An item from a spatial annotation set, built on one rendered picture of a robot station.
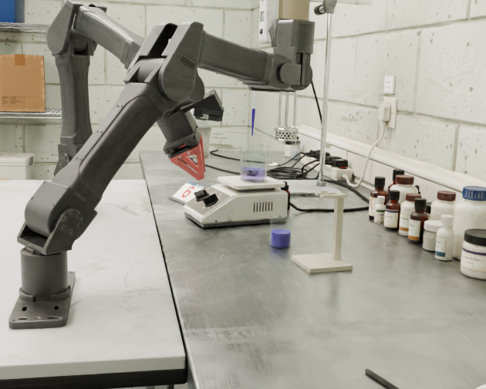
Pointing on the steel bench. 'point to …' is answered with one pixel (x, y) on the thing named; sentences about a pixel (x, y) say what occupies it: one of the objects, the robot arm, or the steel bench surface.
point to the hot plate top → (250, 183)
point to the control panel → (204, 204)
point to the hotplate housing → (241, 207)
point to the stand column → (325, 100)
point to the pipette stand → (332, 261)
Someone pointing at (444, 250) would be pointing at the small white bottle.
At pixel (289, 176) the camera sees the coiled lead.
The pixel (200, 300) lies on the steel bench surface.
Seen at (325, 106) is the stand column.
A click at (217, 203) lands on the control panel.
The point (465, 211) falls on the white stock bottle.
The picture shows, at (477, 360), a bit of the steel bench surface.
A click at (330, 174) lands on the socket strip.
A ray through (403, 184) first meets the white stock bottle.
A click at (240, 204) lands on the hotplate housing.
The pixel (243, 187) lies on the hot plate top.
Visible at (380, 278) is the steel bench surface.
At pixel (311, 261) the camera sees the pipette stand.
